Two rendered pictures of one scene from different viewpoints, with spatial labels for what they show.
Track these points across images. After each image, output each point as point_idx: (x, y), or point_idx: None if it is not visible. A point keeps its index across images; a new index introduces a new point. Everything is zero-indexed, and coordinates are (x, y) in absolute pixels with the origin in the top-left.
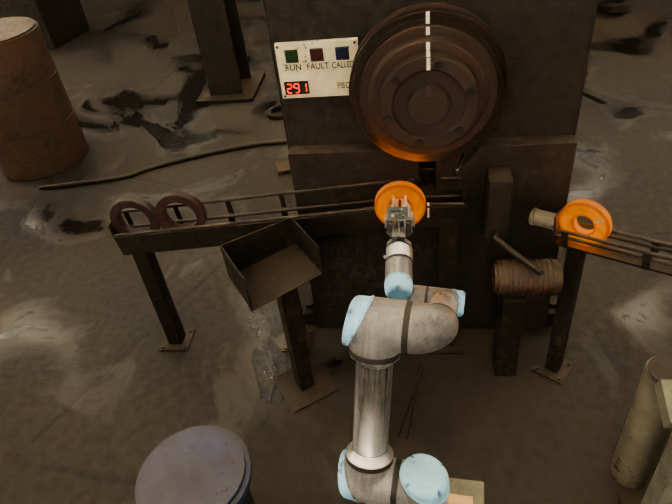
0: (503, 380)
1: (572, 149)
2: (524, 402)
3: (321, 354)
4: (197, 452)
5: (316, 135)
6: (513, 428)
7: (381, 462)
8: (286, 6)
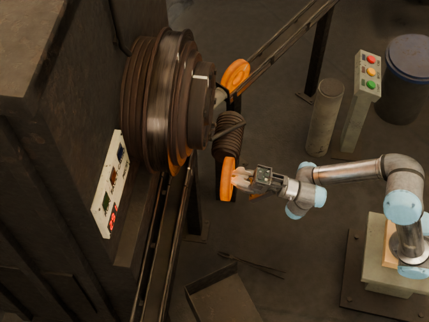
0: (240, 197)
1: None
2: None
3: None
4: None
5: (119, 231)
6: (281, 201)
7: (424, 241)
8: (87, 172)
